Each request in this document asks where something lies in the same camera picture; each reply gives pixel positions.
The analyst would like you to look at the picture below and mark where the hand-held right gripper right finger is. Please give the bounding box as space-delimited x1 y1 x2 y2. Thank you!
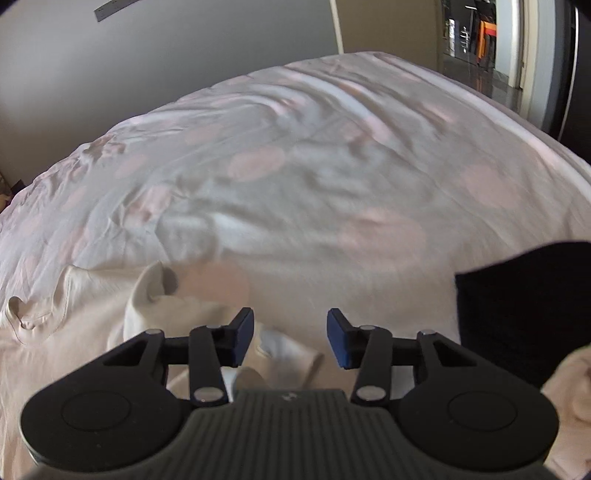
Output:
325 308 481 407

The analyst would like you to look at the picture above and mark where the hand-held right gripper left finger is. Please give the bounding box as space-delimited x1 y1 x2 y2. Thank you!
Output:
102 307 254 407

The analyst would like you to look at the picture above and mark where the white shirt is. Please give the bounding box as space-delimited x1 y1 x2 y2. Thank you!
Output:
0 261 324 480

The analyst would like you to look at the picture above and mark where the bed with polka dot sheet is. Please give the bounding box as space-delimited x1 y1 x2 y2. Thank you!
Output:
0 51 591 480

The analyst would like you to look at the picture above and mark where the black garment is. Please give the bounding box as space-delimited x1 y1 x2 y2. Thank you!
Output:
455 240 591 389

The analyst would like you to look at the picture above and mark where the pale pink garment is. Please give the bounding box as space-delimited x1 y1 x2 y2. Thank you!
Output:
539 344 591 480

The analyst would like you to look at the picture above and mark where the beige door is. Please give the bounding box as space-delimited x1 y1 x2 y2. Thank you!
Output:
329 0 443 72

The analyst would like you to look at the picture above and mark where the black sliding wardrobe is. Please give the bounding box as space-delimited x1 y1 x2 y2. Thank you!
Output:
545 0 591 163

